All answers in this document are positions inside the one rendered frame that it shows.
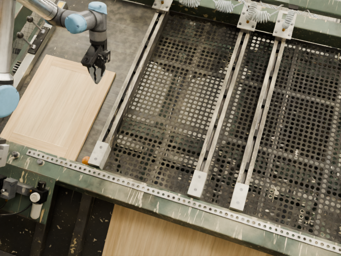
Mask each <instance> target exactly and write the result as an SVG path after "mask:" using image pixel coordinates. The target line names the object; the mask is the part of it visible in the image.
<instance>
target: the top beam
mask: <svg viewBox="0 0 341 256"><path fill-rule="evenodd" d="M127 1H131V2H136V3H140V4H144V5H149V6H153V4H154V2H155V0H127ZM224 1H229V8H230V1H231V4H233V5H234V6H235V5H237V4H240V3H243V4H241V5H239V6H236V7H234V8H233V11H231V12H230V13H229V12H228V13H224V12H220V11H217V10H215V2H214V1H213V0H201V1H200V2H199V5H198V7H195V8H194V7H192V8H191V7H186V6H184V5H182V4H181V3H179V0H173V1H172V4H171V6H170V8H169V10H171V11H176V12H180V13H185V14H189V15H193V16H198V17H202V18H206V19H211V20H216V21H220V22H225V23H229V24H233V25H237V24H238V21H239V19H240V16H241V13H242V10H243V7H244V2H239V1H235V0H224ZM260 11H267V13H269V14H272V13H274V12H276V11H278V10H277V9H272V8H267V7H263V6H262V7H261V10H260ZM278 14H279V12H277V13H275V14H273V15H271V16H270V17H269V21H268V19H267V23H266V22H265V19H264V23H263V21H262V22H261V23H260V21H259V23H258V22H257V24H256V27H255V30H260V31H264V32H267V33H272V34H273V32H274V29H275V25H276V21H277V17H278ZM291 38H294V39H299V40H303V41H307V42H312V43H316V44H321V45H325V46H329V47H334V48H338V49H341V23H337V22H333V21H328V20H323V19H319V18H314V17H309V16H304V15H300V14H297V15H296V19H295V24H294V28H293V32H292V36H291Z"/></svg>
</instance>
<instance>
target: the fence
mask: <svg viewBox="0 0 341 256"><path fill-rule="evenodd" d="M59 2H61V3H64V4H63V6H62V7H61V8H62V9H65V10H66V9H67V3H66V2H63V1H58V3H57V5H58V4H59ZM44 26H45V27H49V28H50V30H49V32H48V33H47V35H46V37H45V39H44V40H43V42H42V44H41V46H40V47H39V49H38V51H37V52H36V54H35V55H34V54H30V53H27V55H26V57H25V58H24V60H23V62H22V63H21V65H20V67H19V68H18V70H17V72H16V73H15V75H14V85H13V86H14V87H15V88H16V89H17V91H18V92H19V90H20V88H21V86H22V85H23V83H24V81H25V80H26V78H27V76H28V74H29V73H30V71H31V70H32V68H33V66H34V64H35V63H36V61H37V59H38V57H39V56H40V54H41V52H42V51H43V49H44V47H45V45H46V44H47V42H48V40H49V39H50V37H51V35H52V33H53V32H54V30H55V28H56V26H51V25H49V24H47V23H45V25H44ZM2 119H3V118H0V123H1V121H2Z"/></svg>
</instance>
